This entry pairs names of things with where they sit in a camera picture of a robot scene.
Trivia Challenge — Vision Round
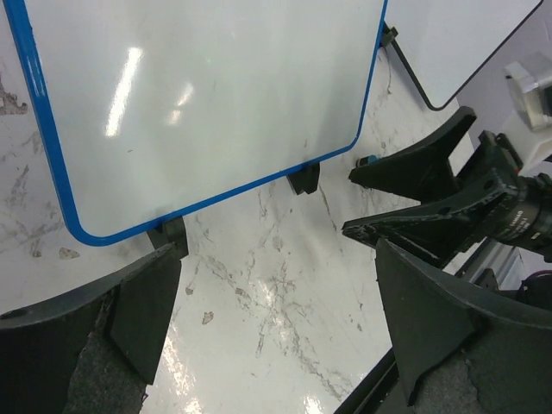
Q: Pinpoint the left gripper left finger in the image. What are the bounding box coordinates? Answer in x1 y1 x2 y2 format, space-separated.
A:
1 245 181 413

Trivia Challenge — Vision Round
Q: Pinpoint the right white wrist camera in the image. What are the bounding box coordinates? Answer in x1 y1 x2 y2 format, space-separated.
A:
501 52 551 172

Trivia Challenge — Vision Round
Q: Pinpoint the large black-framed whiteboard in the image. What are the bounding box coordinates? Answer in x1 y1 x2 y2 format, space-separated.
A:
385 0 542 111

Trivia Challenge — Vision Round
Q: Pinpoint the small whiteboard right foot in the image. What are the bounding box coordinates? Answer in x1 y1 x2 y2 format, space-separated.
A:
286 162 320 195

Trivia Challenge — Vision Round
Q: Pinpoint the large whiteboard right foot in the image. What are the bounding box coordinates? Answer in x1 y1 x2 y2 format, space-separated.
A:
379 24 398 47

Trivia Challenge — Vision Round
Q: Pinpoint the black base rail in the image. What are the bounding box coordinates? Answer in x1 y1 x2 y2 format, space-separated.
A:
335 348 398 414

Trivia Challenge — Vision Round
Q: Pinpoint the aluminium slotted rail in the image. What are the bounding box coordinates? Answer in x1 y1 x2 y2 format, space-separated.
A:
455 238 525 299

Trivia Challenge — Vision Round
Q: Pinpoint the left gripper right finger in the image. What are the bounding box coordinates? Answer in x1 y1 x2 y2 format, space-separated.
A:
376 240 551 413

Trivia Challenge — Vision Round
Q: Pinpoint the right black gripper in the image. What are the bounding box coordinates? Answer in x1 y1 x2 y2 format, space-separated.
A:
342 106 551 267

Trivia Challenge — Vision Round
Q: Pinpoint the small whiteboard foot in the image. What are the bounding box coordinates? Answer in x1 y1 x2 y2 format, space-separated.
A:
286 162 320 195
147 216 189 259

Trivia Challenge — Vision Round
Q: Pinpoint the small whiteboard left foot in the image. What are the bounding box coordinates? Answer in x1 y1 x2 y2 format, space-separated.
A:
147 216 189 259

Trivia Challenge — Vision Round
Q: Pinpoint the small blue-framed whiteboard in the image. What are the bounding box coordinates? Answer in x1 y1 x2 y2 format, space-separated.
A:
3 1 387 246

